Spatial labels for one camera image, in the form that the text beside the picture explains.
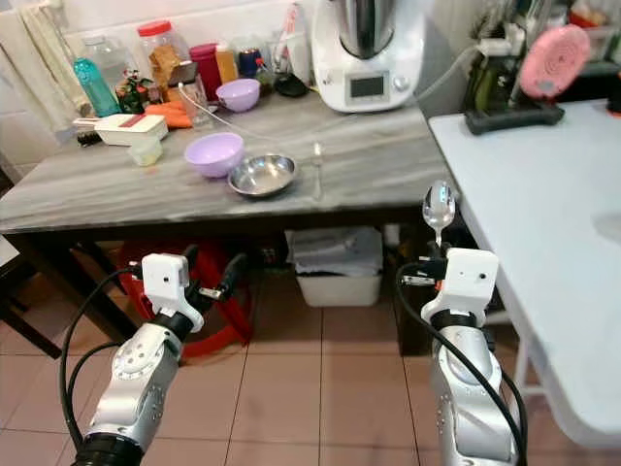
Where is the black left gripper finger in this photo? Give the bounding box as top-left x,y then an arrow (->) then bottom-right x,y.
217,252 -> 248,298

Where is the steel spoon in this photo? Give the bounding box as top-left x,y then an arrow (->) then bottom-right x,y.
421,181 -> 457,250

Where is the red plastic stool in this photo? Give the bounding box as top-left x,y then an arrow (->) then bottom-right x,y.
120,241 -> 255,362

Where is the white plastic bin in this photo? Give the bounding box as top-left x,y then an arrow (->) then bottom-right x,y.
286,226 -> 386,309

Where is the white folding table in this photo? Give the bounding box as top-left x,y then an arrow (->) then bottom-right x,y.
428,95 -> 621,449

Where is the shallow steel bowl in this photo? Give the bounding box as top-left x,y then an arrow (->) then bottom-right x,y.
227,152 -> 299,199

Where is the large purple plastic bowl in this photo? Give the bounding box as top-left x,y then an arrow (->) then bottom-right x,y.
183,131 -> 245,180

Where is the grey marble top table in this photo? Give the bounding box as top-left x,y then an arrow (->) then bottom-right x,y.
0,89 -> 459,360

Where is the steel fork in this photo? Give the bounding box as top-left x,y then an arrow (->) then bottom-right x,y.
310,142 -> 325,203

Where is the small clear plastic cup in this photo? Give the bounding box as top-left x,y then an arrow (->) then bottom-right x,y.
127,137 -> 165,168

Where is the black rack base tray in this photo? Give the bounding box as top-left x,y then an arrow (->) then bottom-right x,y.
463,101 -> 567,136

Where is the orange carrot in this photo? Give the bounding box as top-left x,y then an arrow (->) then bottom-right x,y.
145,100 -> 196,131

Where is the white grater box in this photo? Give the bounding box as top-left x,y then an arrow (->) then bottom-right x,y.
72,113 -> 169,149

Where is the small purple plastic bowl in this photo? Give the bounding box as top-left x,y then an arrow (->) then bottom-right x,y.
215,78 -> 262,114

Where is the white kitchen cooking appliance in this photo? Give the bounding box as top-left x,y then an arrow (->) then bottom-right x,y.
310,0 -> 429,115

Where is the black round lid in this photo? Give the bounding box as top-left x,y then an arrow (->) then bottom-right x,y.
273,74 -> 311,99

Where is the green plant with red bits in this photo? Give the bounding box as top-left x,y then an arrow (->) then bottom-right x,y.
115,71 -> 150,116

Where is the dark red canister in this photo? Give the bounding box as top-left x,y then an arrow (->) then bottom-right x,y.
188,42 -> 223,99

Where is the orange sauce bottle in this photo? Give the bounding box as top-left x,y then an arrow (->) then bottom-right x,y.
214,40 -> 241,85

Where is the dark blue jar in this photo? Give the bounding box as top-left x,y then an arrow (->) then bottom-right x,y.
236,46 -> 264,80

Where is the teal plastic bottle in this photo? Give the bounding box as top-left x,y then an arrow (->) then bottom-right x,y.
72,57 -> 120,119

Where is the glass jar with red lid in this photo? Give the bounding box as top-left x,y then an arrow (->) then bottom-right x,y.
136,19 -> 188,100

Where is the clear glass jar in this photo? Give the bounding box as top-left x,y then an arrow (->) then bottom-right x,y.
79,35 -> 128,94

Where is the beige hanging towel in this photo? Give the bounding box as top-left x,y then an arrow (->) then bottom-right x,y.
0,4 -> 84,133

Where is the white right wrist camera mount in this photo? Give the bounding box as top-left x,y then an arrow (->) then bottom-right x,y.
420,247 -> 501,328

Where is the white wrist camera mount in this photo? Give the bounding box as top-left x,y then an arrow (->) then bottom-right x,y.
140,253 -> 191,315
420,247 -> 501,328

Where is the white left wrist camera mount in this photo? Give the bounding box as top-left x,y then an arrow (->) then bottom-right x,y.
140,253 -> 191,315

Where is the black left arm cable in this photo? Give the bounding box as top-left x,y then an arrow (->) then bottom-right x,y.
57,264 -> 147,459

